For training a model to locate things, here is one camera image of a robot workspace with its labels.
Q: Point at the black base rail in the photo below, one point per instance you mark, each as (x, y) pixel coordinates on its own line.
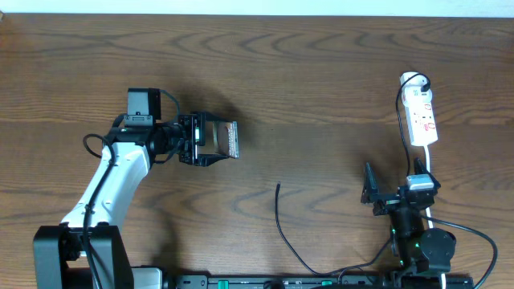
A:
(286, 282)

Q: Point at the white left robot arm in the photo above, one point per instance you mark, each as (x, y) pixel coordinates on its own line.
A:
(86, 249)

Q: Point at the white USB charger adapter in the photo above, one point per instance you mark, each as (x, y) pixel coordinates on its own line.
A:
(415, 84)

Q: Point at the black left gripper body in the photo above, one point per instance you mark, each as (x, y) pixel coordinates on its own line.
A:
(181, 137)

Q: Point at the white power strip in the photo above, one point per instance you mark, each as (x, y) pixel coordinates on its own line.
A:
(419, 116)

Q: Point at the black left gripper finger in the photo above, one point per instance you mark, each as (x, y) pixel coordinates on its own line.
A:
(209, 117)
(205, 160)

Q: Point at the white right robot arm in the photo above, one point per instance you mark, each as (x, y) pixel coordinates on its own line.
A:
(425, 253)

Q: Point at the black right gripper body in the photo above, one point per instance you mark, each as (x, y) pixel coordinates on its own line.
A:
(387, 203)

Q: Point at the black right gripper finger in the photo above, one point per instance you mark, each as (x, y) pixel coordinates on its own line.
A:
(370, 188)
(420, 168)

